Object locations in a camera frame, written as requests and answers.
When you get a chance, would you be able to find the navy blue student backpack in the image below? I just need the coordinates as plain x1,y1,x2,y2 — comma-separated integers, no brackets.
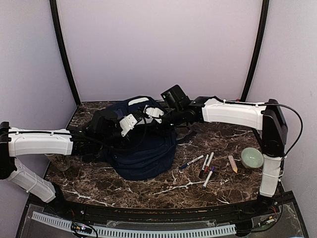
89,96,196,180

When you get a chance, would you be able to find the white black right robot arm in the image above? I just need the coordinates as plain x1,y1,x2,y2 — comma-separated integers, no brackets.
144,85,289,197

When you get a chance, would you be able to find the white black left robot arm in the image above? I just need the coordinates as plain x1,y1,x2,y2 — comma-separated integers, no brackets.
0,111,141,203

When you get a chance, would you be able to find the white marker blue cap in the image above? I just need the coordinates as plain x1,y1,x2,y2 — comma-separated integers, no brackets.
179,155,204,170

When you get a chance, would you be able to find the white marker red cap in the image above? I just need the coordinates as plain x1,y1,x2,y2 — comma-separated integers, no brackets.
204,152,214,173

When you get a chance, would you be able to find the white marker black cap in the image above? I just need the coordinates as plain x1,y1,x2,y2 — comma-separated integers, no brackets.
199,154,209,179

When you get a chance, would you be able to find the white marker purple cap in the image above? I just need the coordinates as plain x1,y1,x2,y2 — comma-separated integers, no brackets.
202,166,215,190

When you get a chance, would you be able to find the pale green ceramic bowl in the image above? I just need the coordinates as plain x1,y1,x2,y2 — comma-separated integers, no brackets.
241,147,264,169

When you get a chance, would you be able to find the cream patterned ceramic mug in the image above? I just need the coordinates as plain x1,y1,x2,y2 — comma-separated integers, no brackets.
46,154,70,172

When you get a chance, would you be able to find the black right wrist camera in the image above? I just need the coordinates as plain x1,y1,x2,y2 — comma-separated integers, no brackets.
161,84,191,111

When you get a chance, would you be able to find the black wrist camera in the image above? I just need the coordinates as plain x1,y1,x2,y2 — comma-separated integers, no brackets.
90,110,118,133
161,84,191,111

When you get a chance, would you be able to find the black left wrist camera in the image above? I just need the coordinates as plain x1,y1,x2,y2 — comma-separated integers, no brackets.
90,110,118,133

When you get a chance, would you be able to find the black front mounting rail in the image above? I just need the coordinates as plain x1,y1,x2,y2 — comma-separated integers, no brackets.
62,200,271,224

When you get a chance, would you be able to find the grey slotted cable duct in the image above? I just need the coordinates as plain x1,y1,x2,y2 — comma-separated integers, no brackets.
31,212,236,238

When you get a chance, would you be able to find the black left corner post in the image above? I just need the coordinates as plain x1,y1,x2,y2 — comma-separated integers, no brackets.
49,0,81,107

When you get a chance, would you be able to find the black corner post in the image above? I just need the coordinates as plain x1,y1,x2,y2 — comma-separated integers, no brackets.
49,0,81,107
240,0,269,102

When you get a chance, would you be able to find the black right corner post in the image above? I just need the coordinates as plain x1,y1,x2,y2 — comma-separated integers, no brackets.
240,0,269,102

